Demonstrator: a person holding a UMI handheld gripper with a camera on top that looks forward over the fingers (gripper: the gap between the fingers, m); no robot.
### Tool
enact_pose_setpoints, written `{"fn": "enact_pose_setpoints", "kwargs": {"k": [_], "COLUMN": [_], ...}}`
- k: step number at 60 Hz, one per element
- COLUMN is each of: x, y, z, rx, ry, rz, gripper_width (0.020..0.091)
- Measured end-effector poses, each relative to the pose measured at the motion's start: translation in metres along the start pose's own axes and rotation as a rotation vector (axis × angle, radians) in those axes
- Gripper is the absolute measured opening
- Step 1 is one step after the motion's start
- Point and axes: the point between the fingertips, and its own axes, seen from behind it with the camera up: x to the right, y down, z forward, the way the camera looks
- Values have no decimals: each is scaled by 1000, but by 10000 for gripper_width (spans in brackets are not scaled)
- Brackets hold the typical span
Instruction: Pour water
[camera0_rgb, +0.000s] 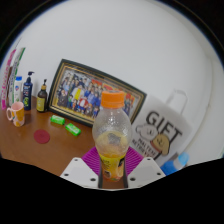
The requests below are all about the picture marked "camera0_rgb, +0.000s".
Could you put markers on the dark blue pump bottle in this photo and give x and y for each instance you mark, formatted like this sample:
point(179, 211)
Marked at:
point(27, 95)

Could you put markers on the pink and white tube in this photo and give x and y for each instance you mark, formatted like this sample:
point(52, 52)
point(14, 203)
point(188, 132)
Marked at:
point(6, 83)

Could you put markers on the green packet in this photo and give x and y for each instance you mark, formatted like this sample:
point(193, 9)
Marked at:
point(73, 129)
point(57, 120)

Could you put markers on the white blue and green tube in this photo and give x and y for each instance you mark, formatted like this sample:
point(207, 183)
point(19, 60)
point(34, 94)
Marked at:
point(14, 75)

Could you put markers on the blue detergent bottle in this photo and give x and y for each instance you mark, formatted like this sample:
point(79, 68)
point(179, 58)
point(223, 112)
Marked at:
point(175, 165)

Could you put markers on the pink mug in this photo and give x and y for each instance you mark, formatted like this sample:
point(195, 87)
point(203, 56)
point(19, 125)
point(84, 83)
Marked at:
point(17, 115)

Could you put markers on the framed group picture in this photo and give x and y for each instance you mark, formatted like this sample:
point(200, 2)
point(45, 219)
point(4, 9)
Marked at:
point(80, 93)

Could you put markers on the white bottle with blue cap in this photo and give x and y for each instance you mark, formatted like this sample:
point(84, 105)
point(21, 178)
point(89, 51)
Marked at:
point(18, 91)

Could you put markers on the brown pump bottle yellow label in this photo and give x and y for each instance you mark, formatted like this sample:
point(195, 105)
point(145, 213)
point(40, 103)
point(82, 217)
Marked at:
point(41, 101)

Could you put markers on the orange-capped clear drink bottle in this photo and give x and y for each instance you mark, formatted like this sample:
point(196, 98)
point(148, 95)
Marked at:
point(111, 133)

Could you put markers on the white paper gift bag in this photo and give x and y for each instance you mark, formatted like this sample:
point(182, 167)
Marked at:
point(160, 133)

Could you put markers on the flat round red coaster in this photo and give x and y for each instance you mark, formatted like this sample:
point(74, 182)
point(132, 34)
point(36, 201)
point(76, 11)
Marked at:
point(41, 136)

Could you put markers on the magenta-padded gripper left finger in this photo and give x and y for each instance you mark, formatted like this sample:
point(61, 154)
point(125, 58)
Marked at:
point(80, 170)

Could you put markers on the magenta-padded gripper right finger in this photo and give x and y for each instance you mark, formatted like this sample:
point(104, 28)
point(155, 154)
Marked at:
point(146, 170)

